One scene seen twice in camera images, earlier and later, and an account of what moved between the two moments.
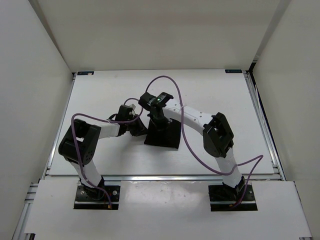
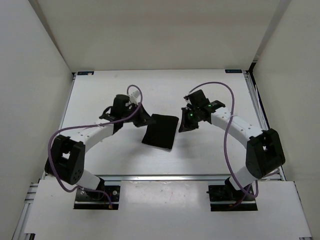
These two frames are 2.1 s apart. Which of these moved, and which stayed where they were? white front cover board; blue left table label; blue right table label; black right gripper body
Moved: black right gripper body
Stayed: white front cover board; blue right table label; blue left table label
